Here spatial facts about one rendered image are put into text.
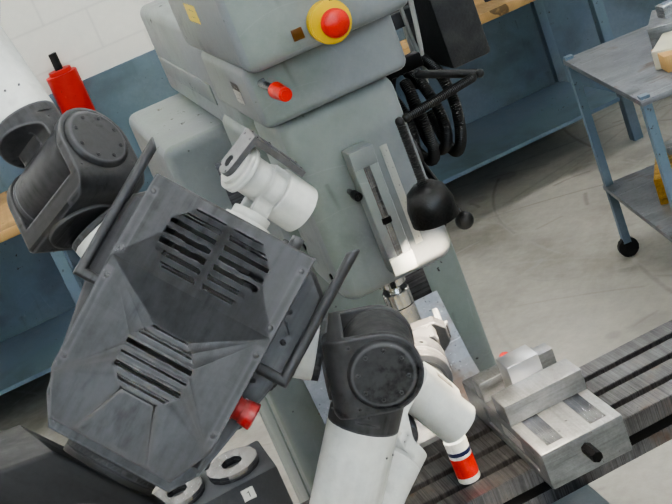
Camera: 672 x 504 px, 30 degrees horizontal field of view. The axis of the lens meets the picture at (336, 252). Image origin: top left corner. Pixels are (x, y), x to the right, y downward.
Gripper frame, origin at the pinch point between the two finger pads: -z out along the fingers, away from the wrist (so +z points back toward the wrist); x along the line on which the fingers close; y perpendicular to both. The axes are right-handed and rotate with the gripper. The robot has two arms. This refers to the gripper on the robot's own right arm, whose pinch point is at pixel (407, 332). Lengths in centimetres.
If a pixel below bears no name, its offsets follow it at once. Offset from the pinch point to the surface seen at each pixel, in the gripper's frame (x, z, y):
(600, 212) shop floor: -89, -321, 130
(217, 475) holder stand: 37.3, -1.2, 13.4
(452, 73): -20.2, -9.9, -34.3
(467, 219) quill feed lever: -14.9, -4.7, -12.7
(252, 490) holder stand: 32.4, 1.8, 16.5
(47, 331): 167, -371, 113
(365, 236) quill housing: 1.0, -2.9, -16.5
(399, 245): -3.5, 0.0, -14.3
